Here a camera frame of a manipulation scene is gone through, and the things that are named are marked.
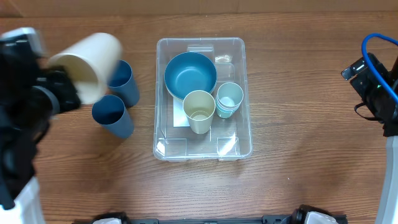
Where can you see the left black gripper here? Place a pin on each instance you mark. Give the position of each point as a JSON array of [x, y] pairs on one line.
[[65, 95]]

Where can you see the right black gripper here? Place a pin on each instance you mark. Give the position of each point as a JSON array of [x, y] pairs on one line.
[[360, 78]]

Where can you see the tall cream cup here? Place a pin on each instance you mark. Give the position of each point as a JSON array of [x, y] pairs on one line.
[[199, 108], [89, 64]]

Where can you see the tall blue cup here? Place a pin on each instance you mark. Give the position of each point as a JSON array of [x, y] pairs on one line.
[[111, 113], [123, 84]]

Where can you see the small grey cup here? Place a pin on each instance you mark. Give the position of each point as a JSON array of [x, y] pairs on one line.
[[230, 95]]

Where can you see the dark blue bowl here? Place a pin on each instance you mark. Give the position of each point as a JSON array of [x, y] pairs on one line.
[[190, 71]]

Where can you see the small light blue cup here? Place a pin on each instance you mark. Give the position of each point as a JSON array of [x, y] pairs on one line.
[[226, 109]]

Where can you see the small mint green cup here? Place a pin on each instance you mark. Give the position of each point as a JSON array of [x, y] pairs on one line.
[[224, 115]]

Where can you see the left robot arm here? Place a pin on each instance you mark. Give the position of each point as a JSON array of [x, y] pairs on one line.
[[28, 102]]

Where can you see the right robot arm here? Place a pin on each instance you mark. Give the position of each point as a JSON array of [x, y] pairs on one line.
[[384, 110]]

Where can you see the white label in bin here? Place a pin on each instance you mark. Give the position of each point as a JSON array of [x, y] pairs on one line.
[[179, 117]]

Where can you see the clear plastic storage bin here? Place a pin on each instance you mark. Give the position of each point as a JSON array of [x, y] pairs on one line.
[[228, 139]]

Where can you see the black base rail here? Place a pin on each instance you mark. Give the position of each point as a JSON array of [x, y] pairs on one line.
[[303, 214]]

